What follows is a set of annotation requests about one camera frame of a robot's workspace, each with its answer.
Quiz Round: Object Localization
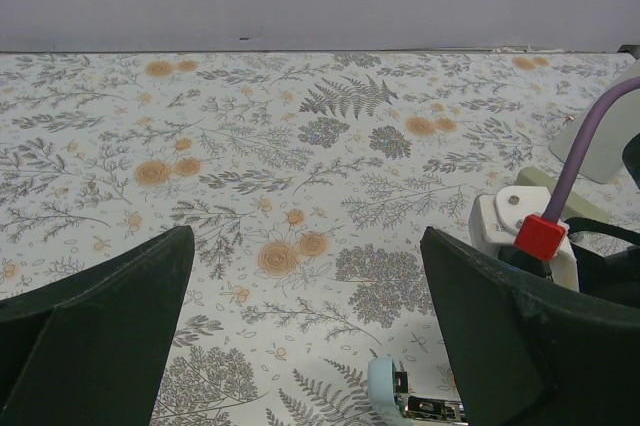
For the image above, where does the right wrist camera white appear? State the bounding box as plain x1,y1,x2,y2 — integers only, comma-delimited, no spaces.
468,186,579,291

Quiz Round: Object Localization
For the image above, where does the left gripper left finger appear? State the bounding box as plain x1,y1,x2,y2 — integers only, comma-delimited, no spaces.
1,226,195,425

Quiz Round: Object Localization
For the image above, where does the beige stapler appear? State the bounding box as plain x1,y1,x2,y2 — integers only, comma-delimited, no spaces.
515,166,612,225

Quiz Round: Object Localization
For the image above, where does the floral table mat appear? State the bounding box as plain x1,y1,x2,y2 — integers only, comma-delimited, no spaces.
1,52,634,425

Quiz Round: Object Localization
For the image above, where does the white wedge-shaped block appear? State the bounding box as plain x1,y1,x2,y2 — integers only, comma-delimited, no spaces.
549,90,639,184

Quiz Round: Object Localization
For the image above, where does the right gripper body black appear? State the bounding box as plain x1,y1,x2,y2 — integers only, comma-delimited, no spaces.
499,215,639,306

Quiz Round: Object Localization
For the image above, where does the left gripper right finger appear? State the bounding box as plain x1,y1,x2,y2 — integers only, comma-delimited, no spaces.
420,227,639,425

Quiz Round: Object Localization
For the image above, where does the light blue stapler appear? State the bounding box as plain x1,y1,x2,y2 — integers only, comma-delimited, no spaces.
367,356,469,425

